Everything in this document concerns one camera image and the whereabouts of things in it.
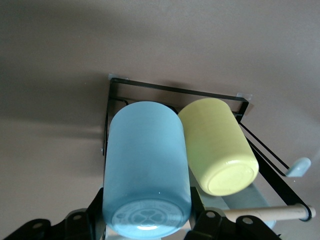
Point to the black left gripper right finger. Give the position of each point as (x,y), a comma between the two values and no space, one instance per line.
(212,227)

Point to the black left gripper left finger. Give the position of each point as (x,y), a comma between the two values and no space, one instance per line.
(75,225)

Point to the light blue cup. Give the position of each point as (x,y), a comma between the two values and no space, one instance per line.
(145,162)

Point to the grey cup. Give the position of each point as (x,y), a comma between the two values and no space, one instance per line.
(240,200)

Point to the yellow cup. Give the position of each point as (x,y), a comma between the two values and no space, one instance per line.
(215,140)

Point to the clear tape piece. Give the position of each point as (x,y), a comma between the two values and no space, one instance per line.
(117,76)
(243,95)

